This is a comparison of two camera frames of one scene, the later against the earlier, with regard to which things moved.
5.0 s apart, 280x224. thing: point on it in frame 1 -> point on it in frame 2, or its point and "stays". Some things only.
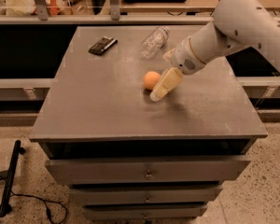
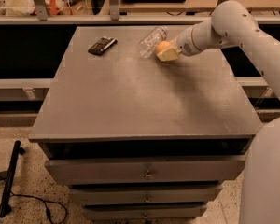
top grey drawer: (143, 170) stays
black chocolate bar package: (103, 45) stays
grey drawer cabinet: (127, 157) stays
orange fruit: (150, 79) -> (161, 46)
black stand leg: (6, 208) stays
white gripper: (182, 58) -> (185, 44)
